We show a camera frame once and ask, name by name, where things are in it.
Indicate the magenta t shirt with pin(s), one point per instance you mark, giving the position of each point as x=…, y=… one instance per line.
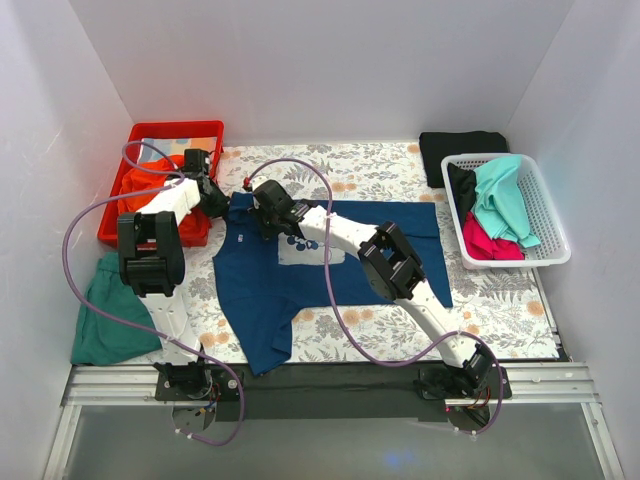
x=481, y=247

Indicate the patterned folded cloth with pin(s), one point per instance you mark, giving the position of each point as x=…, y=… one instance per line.
x=171, y=147

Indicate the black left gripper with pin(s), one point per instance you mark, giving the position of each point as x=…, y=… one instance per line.
x=220, y=201

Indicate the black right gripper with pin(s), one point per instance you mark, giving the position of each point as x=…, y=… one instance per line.
x=267, y=223

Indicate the black folded t shirt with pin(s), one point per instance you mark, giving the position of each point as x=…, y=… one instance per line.
x=435, y=146

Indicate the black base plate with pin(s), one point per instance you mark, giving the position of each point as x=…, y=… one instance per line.
x=324, y=390

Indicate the orange t shirt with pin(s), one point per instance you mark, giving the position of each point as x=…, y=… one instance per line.
x=193, y=228

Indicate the red plastic bin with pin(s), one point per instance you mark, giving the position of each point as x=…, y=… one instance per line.
x=107, y=231

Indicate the dark blue t shirt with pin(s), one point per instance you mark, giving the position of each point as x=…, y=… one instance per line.
x=263, y=284

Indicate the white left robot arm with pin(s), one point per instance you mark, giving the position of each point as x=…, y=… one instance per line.
x=152, y=263

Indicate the white plastic basket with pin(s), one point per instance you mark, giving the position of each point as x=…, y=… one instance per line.
x=543, y=218

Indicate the teal t shirt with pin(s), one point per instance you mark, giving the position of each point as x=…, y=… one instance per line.
x=499, y=207

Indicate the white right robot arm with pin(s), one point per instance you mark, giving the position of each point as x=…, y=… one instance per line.
x=394, y=272

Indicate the aluminium frame rail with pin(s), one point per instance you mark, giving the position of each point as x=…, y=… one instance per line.
x=530, y=383

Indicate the black t shirt in basket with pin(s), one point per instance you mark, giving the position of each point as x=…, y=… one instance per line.
x=463, y=184

